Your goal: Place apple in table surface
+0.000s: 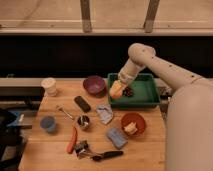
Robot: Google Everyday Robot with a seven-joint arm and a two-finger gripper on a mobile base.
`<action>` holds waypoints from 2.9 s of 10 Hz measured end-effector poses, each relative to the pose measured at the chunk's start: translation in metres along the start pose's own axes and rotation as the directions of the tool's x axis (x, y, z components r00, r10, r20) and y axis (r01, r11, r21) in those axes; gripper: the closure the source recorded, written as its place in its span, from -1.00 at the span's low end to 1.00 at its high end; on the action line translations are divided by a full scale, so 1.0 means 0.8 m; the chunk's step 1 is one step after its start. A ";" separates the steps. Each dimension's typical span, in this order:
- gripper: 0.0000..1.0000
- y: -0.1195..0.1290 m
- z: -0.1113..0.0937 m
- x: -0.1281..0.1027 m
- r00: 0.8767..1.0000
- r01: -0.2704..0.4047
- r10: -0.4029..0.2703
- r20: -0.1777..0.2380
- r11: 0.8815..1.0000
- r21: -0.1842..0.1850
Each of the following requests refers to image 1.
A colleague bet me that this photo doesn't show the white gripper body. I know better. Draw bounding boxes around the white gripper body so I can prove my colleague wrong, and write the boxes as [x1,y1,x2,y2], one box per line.
[118,61,144,85]

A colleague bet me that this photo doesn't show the yellow gripper fingers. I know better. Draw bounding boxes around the yellow gripper fingers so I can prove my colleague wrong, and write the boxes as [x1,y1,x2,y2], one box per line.
[109,80,125,96]

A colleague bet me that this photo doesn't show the orange yellow apple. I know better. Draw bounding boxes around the orange yellow apple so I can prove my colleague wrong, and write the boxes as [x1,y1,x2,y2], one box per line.
[111,89,122,99]

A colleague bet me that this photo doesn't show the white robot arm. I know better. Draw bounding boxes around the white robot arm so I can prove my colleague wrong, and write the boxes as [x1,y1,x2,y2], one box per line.
[110,43,213,171]

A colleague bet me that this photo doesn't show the dark grapes bunch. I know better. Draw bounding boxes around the dark grapes bunch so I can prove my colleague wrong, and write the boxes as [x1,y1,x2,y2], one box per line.
[123,87,134,97]

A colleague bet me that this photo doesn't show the purple bowl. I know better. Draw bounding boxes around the purple bowl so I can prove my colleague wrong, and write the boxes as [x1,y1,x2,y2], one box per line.
[83,75,106,95]

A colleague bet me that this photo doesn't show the green plastic tray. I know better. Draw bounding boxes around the green plastic tray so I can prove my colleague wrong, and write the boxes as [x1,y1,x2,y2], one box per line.
[108,73,160,109]

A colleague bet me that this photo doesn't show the blue white cloth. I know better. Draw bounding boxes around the blue white cloth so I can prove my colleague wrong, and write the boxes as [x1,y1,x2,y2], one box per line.
[96,104,114,125]

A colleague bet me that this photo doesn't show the orange bowl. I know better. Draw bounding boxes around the orange bowl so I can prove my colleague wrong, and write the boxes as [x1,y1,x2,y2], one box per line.
[121,112,146,137]

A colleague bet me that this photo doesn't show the black rectangular block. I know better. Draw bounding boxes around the black rectangular block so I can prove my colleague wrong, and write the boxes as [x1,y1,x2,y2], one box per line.
[74,96,91,112]

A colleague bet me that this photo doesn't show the yellow food piece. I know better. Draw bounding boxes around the yellow food piece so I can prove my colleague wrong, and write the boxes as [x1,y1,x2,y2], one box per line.
[124,122,137,135]

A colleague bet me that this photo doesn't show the small metal cup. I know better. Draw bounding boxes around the small metal cup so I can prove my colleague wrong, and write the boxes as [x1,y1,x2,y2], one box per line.
[77,115,90,130]

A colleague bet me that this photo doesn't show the blue sponge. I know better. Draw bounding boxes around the blue sponge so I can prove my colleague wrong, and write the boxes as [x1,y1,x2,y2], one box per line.
[106,128,127,149]

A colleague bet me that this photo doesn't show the white paper cup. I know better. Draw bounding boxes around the white paper cup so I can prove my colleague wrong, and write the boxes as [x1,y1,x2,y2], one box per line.
[41,77,57,97]

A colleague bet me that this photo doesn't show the blue plastic cup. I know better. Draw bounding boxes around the blue plastic cup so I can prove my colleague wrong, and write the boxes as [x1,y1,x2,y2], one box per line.
[40,116,56,133]

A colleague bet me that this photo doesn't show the orange carrot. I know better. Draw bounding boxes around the orange carrot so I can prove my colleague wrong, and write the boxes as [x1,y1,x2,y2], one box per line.
[66,126,77,154]

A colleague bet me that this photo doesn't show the black handled utensil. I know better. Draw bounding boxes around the black handled utensil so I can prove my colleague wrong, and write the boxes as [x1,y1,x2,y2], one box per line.
[80,151,124,162]

